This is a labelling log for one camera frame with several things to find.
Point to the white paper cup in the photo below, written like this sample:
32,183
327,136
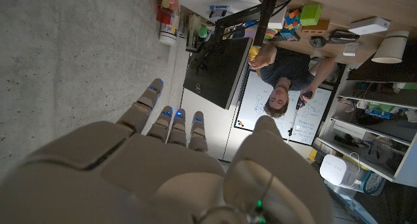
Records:
391,46

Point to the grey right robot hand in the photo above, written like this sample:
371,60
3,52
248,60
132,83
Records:
146,178

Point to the flat white box device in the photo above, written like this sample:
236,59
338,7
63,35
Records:
369,25

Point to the yellow mustard bottle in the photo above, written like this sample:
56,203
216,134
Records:
253,53

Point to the white cylindrical canister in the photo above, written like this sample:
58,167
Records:
169,30

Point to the white shelf cabinet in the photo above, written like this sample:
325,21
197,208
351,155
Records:
374,129

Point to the white whiteboard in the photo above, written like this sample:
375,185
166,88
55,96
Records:
312,120

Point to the small white box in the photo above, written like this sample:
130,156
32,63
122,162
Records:
351,49

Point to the black monitor stand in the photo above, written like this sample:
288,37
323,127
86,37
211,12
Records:
265,15

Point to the colourful stacking rings toy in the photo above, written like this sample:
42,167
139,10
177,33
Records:
271,33

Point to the black stapler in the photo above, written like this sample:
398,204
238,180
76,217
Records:
343,36

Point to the black grabber tool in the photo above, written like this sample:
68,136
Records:
298,110

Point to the white air purifier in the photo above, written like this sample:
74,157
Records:
339,172

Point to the blue cube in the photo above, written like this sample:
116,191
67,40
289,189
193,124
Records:
287,34

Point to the green cube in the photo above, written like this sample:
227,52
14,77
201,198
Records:
310,14

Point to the orange brick block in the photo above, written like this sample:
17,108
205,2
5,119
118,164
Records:
315,26

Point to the seated person dark shirt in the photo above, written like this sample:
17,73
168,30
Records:
286,66

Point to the black laptop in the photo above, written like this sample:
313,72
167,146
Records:
381,71

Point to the black computer monitor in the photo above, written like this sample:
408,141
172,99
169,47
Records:
216,72

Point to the colourful puzzle cube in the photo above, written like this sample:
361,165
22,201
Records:
292,19

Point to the black computer mouse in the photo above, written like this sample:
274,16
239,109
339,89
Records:
317,41

